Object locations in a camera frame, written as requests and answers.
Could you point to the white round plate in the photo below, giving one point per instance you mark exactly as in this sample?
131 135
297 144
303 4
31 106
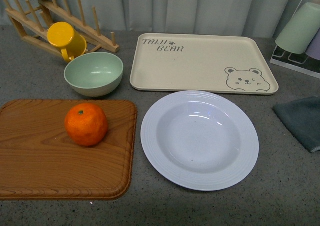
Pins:
199 140

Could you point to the orange fruit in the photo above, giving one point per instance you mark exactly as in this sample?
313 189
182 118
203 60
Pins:
86 124

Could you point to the beige bear tray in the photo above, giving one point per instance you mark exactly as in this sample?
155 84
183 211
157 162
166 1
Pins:
218 64

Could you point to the light green bowl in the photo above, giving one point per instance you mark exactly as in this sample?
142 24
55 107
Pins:
94 74

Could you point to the yellow mug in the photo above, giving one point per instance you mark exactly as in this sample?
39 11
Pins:
67 40

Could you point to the wooden cutting board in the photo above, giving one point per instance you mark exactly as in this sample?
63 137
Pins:
39 161

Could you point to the grey curtain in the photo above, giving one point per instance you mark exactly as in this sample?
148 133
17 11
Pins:
247 18

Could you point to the grey folded cloth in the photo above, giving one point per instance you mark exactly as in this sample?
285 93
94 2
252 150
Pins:
302 118

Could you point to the wooden peg drying rack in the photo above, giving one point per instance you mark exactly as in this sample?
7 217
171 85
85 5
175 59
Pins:
31 30

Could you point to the light green cup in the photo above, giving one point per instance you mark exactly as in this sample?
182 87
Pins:
300 30

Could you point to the purple cup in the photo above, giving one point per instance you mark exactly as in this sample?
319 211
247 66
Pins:
313 50

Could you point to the white wire cup rack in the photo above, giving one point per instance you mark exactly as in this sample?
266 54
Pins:
297 62

